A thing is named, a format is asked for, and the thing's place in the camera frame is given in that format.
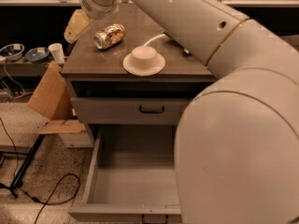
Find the crushed gold soda can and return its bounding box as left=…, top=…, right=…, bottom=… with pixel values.
left=93, top=23, right=125, bottom=50

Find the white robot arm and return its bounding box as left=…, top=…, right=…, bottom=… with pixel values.
left=63, top=0, right=299, bottom=224

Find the grey drawer cabinet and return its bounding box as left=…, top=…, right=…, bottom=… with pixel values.
left=62, top=4, right=216, bottom=141

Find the middle grey drawer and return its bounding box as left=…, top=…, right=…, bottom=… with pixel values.
left=71, top=97, right=189, bottom=125

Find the open bottom grey drawer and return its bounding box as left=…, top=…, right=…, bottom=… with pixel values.
left=69, top=125, right=181, bottom=224

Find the white paper cup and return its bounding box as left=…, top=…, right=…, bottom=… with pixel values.
left=49, top=43, right=64, bottom=63

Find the blue bowl right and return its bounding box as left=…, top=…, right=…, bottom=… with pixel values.
left=25, top=47, right=50, bottom=63

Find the blue bowl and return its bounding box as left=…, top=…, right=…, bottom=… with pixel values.
left=25, top=47, right=50, bottom=63
left=0, top=43, right=24, bottom=62

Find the blue bowl left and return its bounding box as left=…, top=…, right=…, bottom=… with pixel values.
left=0, top=43, right=24, bottom=62

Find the upside-down white paper bowl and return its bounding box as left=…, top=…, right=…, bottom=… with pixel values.
left=122, top=46, right=165, bottom=77

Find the brown cardboard box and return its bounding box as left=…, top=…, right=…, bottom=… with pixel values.
left=27, top=61, right=94, bottom=148

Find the green chip bag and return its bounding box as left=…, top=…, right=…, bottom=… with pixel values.
left=162, top=31, right=191, bottom=55

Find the black table leg left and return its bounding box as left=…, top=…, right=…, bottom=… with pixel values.
left=9, top=134, right=45, bottom=190

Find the white cable on cabinet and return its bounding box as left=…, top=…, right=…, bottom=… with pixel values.
left=143, top=33, right=167, bottom=47

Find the black floor cable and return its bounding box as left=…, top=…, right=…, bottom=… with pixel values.
left=0, top=115, right=81, bottom=224

